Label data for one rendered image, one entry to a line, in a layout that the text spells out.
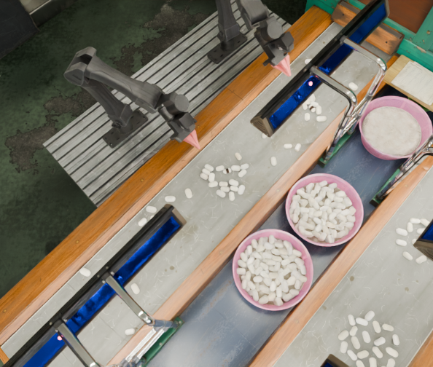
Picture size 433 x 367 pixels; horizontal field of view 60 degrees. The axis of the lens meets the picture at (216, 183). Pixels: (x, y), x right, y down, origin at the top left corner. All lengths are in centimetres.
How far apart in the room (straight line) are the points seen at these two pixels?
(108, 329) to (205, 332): 32
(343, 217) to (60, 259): 100
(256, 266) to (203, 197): 31
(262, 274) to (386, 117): 79
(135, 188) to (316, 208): 66
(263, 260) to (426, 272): 54
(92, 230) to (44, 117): 143
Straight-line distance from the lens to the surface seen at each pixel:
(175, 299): 129
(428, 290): 144
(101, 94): 143
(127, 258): 99
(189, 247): 134
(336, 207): 142
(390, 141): 159
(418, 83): 171
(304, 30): 178
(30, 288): 146
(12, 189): 257
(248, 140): 147
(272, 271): 133
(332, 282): 132
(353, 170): 155
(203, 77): 173
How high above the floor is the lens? 204
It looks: 68 degrees down
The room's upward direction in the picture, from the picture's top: 9 degrees counter-clockwise
